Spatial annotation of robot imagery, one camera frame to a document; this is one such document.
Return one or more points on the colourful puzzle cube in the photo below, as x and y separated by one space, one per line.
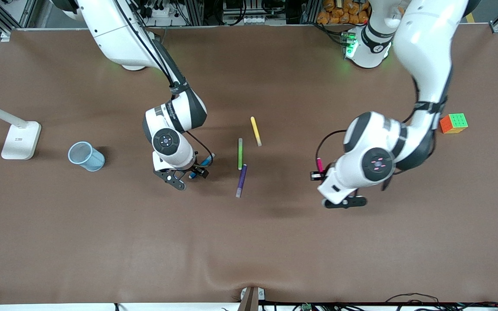
456 123

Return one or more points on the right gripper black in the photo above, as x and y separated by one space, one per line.
197 169

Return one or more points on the grey electronics box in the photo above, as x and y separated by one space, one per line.
253 19

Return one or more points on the metal table edge clamp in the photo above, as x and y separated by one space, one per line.
252 298

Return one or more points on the purple marker pen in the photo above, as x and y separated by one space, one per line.
242 179

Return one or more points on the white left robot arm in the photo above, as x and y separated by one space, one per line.
426 52

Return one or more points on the yellow marker pen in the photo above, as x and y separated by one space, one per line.
255 129

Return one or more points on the light blue plastic cup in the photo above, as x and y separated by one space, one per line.
87 157

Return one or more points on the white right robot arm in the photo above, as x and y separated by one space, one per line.
115 34

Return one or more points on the brown table cover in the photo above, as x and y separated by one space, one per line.
249 242

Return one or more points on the pink marker pen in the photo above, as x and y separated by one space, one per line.
319 165

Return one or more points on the blue marker pen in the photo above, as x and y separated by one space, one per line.
208 161

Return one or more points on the orange snack bags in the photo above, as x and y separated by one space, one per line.
335 15

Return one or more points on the green marker pen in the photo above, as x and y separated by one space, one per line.
240 153

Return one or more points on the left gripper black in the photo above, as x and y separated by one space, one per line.
326 172

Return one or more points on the white power strip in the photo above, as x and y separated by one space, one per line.
164 12

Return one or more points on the small green circuit board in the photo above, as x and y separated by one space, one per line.
306 307

